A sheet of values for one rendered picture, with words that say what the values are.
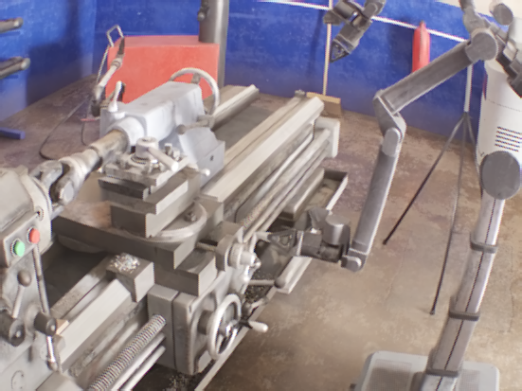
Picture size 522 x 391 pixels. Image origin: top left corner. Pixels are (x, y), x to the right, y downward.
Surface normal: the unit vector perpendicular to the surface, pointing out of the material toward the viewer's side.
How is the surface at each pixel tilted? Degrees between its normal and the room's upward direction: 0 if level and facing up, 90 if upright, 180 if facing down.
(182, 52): 90
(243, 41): 90
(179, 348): 90
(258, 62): 90
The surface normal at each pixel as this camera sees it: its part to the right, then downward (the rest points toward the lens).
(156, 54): -0.04, 0.44
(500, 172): -0.31, 0.41
